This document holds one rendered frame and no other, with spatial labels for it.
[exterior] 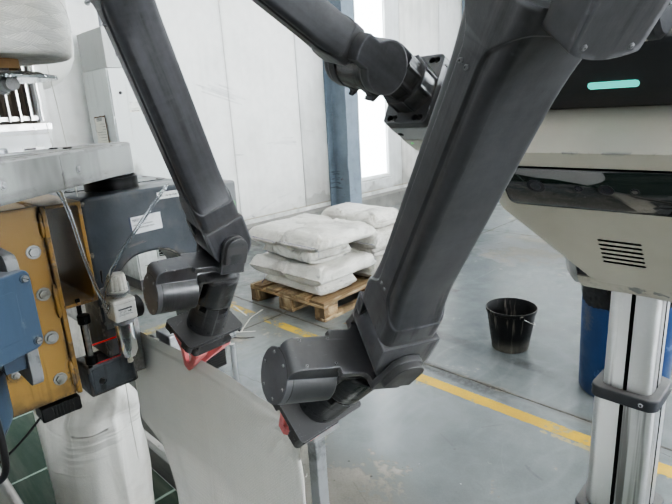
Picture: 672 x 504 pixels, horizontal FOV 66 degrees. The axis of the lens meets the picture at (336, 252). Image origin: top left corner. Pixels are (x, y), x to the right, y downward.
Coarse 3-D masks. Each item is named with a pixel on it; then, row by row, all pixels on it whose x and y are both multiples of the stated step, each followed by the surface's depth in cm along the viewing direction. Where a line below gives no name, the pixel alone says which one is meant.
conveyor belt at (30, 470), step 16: (16, 416) 201; (32, 416) 200; (16, 432) 190; (32, 432) 190; (16, 448) 181; (32, 448) 180; (0, 464) 173; (16, 464) 172; (32, 464) 172; (16, 480) 164; (32, 480) 164; (48, 480) 164; (160, 480) 161; (32, 496) 157; (48, 496) 156; (160, 496) 154; (176, 496) 153
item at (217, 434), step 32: (160, 352) 92; (160, 384) 95; (192, 384) 86; (224, 384) 78; (160, 416) 98; (192, 416) 89; (224, 416) 80; (256, 416) 73; (192, 448) 92; (224, 448) 83; (256, 448) 75; (288, 448) 68; (192, 480) 90; (224, 480) 86; (256, 480) 77; (288, 480) 70
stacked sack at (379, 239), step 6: (378, 228) 420; (384, 228) 420; (390, 228) 420; (378, 234) 406; (384, 234) 408; (360, 240) 409; (366, 240) 405; (372, 240) 402; (378, 240) 401; (384, 240) 406; (354, 246) 414; (360, 246) 410; (366, 246) 406; (372, 246) 401; (378, 246) 403
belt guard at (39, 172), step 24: (96, 144) 89; (120, 144) 88; (0, 168) 61; (24, 168) 65; (48, 168) 69; (72, 168) 74; (96, 168) 80; (120, 168) 88; (0, 192) 61; (24, 192) 65; (48, 192) 69
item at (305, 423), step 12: (276, 408) 59; (288, 408) 59; (300, 408) 60; (312, 408) 58; (324, 408) 57; (336, 408) 57; (348, 408) 63; (288, 420) 58; (300, 420) 59; (312, 420) 60; (324, 420) 59; (336, 420) 61; (300, 432) 58; (312, 432) 59; (300, 444) 58
